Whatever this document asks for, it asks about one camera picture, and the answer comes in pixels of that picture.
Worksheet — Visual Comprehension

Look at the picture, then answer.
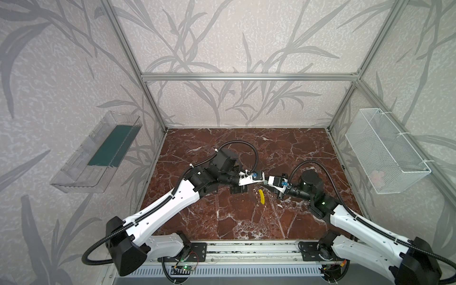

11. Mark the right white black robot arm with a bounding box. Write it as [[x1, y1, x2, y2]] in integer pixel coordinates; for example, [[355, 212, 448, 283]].
[[254, 169, 456, 285]]

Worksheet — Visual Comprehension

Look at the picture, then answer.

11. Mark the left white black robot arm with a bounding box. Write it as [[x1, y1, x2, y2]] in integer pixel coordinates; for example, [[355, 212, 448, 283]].
[[81, 142, 268, 276]]

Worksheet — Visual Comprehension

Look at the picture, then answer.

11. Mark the pink object in basket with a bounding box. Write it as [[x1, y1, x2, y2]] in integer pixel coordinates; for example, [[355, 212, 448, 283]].
[[370, 171, 385, 184]]

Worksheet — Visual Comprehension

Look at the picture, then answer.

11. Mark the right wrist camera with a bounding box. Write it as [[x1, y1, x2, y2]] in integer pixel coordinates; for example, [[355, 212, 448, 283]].
[[267, 176, 289, 188]]

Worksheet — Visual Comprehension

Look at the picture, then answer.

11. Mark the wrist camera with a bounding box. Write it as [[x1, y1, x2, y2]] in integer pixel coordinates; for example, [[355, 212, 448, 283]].
[[238, 171, 265, 186], [267, 176, 289, 188]]

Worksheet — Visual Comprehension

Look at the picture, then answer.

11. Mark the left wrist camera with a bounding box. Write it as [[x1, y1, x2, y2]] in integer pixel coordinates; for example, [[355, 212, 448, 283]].
[[238, 171, 265, 186]]

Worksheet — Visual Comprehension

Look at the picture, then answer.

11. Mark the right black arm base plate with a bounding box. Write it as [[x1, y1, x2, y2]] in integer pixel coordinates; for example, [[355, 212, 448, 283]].
[[298, 241, 344, 264]]

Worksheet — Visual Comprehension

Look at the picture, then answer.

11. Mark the aluminium front rail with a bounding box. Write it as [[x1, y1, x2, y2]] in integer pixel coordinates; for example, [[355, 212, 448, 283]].
[[145, 232, 333, 265]]

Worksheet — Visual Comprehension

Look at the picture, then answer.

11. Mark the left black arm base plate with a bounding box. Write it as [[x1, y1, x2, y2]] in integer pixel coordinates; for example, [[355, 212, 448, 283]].
[[164, 242, 208, 262]]

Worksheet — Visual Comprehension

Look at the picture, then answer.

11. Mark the white wire mesh basket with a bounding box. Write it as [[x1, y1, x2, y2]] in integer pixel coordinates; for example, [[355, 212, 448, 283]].
[[346, 108, 432, 194]]

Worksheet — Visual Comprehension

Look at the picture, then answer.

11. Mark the clear plastic wall bin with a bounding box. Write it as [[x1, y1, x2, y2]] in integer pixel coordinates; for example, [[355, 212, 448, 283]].
[[50, 111, 143, 194]]

